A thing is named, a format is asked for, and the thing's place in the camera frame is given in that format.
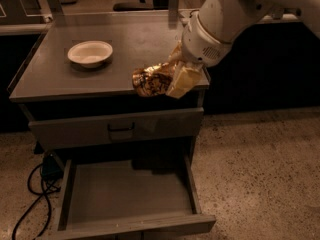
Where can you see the crushed orange can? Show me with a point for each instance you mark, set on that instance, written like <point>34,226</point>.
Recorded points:
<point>153,80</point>

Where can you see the white bowl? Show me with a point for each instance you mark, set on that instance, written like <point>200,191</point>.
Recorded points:
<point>90,54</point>

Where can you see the grey drawer cabinet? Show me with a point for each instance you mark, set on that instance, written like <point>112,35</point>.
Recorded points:
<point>52,87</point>

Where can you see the black drawer handle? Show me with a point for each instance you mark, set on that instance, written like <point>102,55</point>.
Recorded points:
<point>121,127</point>

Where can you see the grey open middle drawer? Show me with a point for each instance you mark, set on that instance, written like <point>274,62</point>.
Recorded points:
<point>142,198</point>

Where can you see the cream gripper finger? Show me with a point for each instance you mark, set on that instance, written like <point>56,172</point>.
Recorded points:
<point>186,76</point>
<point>176,54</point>

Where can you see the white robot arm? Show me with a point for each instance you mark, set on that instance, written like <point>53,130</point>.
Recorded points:
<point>227,19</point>

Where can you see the grey top drawer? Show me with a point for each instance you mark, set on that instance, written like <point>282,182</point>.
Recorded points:
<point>88,131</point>

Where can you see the blue power box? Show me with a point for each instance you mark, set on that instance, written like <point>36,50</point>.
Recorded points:
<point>52,167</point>

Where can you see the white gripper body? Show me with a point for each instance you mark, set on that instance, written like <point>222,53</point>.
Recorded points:
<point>200,45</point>

